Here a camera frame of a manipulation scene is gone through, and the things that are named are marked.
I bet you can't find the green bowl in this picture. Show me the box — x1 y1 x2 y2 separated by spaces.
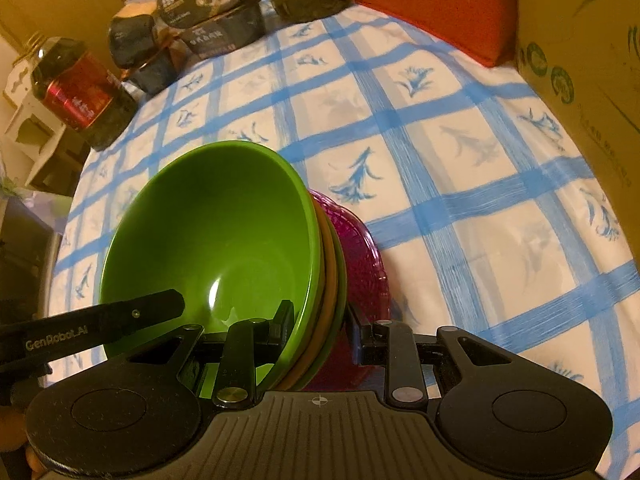
100 141 323 389
290 214 347 391

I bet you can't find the large pink glass plate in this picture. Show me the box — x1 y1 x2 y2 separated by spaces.
295 191 390 391

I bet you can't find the orange plastic bowl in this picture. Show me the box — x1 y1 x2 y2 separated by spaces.
276 194 337 391

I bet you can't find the person left hand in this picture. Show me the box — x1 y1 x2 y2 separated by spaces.
0 406 47 479

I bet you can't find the blue white checkered tablecloth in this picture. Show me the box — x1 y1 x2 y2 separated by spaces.
49 6 639 479

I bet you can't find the white carved side table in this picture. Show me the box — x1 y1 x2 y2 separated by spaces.
1 60 90 196

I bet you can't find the left cooking oil bottle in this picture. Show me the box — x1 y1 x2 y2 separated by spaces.
25 32 138 152

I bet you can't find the lower dark food cup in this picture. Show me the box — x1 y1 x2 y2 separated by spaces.
122 46 186 96

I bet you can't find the lower instant rice box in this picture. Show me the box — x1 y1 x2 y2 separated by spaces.
178 0 266 60

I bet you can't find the tilted dark food cup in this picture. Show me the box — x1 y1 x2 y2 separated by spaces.
108 0 158 70

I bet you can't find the wooden door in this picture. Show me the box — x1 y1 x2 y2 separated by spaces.
1 0 125 74

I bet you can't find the large cardboard box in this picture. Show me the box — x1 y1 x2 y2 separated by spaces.
518 0 639 250

